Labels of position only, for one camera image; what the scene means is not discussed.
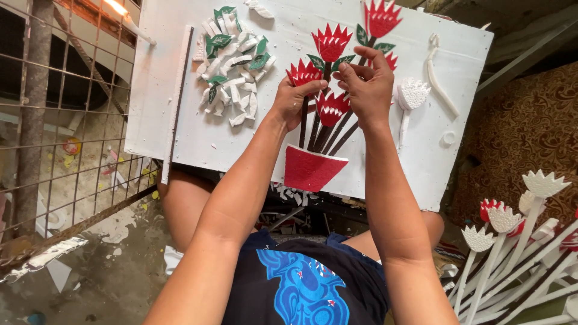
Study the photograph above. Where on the silver foil strip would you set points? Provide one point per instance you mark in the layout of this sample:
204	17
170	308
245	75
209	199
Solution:
40	259

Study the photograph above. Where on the single white foam leaf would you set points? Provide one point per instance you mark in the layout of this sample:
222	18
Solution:
261	9

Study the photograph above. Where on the red foam flower pot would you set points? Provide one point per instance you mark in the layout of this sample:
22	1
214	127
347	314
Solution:
311	170

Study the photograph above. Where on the white curved foam stem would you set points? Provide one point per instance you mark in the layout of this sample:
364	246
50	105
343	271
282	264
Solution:
437	81

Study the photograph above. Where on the pile of white green foam leaves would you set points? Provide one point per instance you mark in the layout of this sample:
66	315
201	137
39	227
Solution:
232	67

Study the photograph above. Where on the person's left hand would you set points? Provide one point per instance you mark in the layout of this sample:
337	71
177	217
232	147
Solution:
289	101

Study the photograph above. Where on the person's right fingers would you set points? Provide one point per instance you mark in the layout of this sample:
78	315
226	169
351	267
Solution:
356	71

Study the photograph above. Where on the red foam flower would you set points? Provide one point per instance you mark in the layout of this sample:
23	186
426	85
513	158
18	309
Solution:
391	61
332	43
332	108
302	73
382	18

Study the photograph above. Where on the white foam flower with stem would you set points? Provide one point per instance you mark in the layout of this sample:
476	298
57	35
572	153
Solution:
412	94

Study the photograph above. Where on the dark brown foam stem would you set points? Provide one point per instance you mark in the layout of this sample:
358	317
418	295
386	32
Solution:
316	131
345	139
338	131
303	122

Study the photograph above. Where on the brown patterned cushion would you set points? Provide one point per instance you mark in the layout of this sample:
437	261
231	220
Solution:
528	135

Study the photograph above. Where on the person's right hand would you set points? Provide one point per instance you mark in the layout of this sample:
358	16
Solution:
372	95

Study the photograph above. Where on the dark blue printed shirt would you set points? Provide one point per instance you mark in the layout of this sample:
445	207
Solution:
307	284

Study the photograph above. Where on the heap of foam flowers on stems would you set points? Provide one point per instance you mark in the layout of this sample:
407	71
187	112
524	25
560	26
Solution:
505	252

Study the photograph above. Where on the green foam leaf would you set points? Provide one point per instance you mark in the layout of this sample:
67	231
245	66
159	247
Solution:
316	62
361	34
384	46
343	61

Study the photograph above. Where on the grey metal bar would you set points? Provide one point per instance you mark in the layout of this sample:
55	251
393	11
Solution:
528	54

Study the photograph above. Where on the white lit tube lamp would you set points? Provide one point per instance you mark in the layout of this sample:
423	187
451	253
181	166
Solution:
131	22

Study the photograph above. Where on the white foam work board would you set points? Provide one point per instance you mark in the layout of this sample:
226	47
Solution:
406	153

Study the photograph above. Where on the pile of white foam scraps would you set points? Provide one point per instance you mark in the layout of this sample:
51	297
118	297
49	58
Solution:
291	194

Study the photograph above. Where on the white paper scrap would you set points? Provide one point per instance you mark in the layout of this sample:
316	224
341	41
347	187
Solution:
59	273

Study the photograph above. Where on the person's left leg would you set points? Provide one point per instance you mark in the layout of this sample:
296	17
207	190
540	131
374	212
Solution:
183	207

